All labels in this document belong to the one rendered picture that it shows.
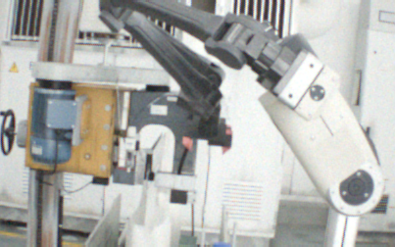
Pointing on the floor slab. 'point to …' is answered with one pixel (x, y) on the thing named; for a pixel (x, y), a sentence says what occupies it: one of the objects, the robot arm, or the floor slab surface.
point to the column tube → (69, 10)
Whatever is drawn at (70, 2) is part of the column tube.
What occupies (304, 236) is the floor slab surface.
